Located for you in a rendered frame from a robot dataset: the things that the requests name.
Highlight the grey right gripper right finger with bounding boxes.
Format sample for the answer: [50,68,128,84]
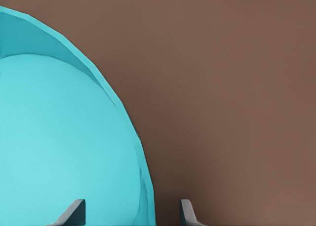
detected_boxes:
[179,199,206,226]

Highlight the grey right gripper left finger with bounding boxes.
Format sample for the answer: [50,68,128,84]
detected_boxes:
[50,199,86,226]

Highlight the turquoise plate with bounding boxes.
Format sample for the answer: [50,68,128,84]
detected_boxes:
[0,5,157,226]

